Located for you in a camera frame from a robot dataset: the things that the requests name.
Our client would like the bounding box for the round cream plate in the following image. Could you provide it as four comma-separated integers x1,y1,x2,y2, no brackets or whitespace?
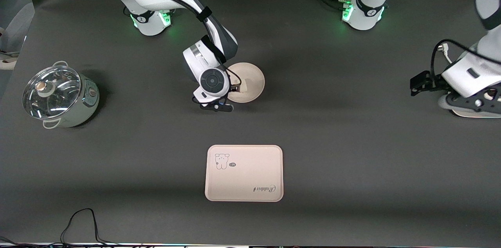
225,62,266,103

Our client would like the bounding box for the cream rectangular tray with print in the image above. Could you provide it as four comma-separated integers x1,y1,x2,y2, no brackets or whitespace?
205,145,283,202

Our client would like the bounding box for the pale green electric pot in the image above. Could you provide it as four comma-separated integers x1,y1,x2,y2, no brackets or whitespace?
22,60,101,129

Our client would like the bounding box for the glass pot lid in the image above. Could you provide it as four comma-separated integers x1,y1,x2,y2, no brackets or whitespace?
22,66,82,119

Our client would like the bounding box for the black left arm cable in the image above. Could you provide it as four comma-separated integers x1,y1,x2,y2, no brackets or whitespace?
431,39,501,84

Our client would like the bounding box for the white power cable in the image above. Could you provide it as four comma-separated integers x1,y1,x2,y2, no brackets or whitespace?
438,43,454,65

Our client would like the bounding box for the thin black table-edge cable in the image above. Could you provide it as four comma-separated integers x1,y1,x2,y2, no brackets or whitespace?
0,208,141,247

